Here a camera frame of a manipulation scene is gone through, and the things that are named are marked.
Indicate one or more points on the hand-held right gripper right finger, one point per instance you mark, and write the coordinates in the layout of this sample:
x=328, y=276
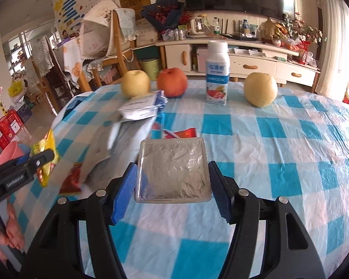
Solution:
x=221, y=194

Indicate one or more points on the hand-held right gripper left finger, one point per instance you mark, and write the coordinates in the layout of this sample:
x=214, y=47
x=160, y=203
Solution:
x=123, y=194

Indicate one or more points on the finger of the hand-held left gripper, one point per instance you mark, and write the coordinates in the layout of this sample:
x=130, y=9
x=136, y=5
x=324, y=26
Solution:
x=42, y=158

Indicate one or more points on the yellow snack packet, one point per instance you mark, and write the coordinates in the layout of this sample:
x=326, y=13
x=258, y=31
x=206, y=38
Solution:
x=50, y=145

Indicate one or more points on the silver foil tray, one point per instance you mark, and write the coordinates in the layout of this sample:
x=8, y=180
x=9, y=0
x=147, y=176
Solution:
x=171, y=171

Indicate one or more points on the person's left hand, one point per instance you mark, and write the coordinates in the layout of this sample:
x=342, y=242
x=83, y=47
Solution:
x=13, y=232

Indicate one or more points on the pink plastic basin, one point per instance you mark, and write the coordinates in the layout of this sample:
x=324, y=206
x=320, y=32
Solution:
x=8, y=154

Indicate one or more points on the red snack packet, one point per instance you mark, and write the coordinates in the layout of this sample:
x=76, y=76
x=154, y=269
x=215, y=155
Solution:
x=180, y=134
x=71, y=183

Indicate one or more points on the blue checked plastic tablecloth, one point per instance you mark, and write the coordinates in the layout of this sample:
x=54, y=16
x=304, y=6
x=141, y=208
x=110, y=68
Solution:
x=279, y=157

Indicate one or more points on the yellow plastic bag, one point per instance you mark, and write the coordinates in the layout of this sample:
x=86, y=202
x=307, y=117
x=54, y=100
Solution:
x=16, y=88

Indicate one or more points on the white blue milk carton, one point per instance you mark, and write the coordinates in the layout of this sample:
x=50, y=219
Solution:
x=141, y=107

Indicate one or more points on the dark chair with lace cover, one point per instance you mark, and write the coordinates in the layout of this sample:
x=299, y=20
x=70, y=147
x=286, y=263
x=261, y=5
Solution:
x=51, y=69

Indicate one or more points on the white cloth with orange print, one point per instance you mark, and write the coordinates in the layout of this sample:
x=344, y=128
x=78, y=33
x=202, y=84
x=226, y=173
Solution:
x=74, y=61

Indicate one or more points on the yellow apple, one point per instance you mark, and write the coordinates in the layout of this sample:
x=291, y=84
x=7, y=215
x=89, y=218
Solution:
x=135, y=83

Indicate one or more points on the yellow pear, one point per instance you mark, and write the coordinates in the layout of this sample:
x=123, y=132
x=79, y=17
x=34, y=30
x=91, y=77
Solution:
x=261, y=89

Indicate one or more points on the white yoghurt bottle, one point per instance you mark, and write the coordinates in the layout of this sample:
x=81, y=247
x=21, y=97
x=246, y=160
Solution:
x=217, y=75

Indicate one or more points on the red apple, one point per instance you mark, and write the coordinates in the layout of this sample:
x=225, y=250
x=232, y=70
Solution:
x=172, y=82

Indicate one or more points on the wooden chair with cloth covers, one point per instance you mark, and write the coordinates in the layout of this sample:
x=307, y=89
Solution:
x=116, y=52

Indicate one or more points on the cream television cabinet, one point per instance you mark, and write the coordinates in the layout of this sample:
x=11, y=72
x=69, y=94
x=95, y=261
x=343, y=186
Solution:
x=258, y=64

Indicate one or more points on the pink storage box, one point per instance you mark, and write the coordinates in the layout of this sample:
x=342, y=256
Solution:
x=202, y=59

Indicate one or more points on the red gift bag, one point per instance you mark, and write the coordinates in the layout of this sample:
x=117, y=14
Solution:
x=301, y=52

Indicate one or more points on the clear water bottle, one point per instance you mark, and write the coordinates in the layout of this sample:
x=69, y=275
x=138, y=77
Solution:
x=216, y=27

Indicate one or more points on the glass kettle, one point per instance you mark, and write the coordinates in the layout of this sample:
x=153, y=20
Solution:
x=198, y=27

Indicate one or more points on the brown gift bag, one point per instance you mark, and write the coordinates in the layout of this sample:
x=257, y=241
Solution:
x=269, y=30

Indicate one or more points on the artificial flower arrangement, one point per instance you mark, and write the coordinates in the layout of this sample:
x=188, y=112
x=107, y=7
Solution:
x=304, y=30

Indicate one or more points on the dark blue flower bouquet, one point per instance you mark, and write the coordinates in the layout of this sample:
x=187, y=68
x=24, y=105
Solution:
x=163, y=14

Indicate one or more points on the white curtain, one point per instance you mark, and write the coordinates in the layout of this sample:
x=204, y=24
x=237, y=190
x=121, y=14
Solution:
x=334, y=35

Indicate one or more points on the wall poster with blue stripes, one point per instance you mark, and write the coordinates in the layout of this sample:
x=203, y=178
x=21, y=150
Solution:
x=72, y=5

